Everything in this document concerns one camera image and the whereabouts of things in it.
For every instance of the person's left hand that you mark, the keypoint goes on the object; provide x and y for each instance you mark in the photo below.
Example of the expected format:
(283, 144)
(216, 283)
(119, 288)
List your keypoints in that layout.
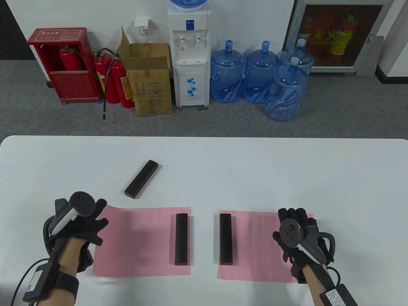
(86, 228)

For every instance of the person's right hand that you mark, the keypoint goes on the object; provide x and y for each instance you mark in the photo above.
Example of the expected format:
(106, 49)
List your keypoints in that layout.
(301, 214)

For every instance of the pink paper sheet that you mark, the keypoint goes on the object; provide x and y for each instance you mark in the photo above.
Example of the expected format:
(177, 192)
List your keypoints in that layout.
(255, 245)
(137, 242)

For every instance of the person's right forearm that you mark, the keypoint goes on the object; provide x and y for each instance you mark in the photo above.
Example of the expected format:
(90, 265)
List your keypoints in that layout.
(315, 283)

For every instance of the person's left forearm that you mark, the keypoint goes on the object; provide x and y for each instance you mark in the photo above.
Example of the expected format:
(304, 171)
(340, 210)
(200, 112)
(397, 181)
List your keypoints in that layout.
(71, 255)

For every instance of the grey hand tracker controller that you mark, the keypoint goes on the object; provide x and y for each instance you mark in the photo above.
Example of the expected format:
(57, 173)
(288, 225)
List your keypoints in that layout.
(290, 232)
(81, 202)

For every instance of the black wrist box white label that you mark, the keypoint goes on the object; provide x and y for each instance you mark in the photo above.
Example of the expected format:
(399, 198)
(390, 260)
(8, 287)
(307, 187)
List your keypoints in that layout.
(38, 282)
(338, 296)

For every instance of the blue water jug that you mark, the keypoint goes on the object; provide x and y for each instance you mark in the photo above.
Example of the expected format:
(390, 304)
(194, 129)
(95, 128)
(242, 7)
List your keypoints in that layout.
(259, 70)
(304, 55)
(285, 95)
(226, 73)

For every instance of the red fire extinguisher cabinet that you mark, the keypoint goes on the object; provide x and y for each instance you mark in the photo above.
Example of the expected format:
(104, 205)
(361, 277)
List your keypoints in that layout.
(68, 86)

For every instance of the open cardboard box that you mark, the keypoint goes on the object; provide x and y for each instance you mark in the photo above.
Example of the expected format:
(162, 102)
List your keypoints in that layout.
(151, 89)

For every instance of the red fire extinguisher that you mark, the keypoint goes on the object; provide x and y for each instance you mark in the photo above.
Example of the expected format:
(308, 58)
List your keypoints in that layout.
(71, 60)
(118, 73)
(100, 68)

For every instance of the white water dispenser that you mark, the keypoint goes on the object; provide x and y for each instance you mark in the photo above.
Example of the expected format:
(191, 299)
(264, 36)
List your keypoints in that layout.
(189, 47)

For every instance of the blue dispenser water bottle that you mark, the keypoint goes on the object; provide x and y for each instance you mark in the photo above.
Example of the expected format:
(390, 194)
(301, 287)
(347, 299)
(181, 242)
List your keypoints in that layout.
(188, 2)

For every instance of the white wall outlet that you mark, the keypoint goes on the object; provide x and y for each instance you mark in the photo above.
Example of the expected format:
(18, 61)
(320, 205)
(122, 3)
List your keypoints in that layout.
(142, 23)

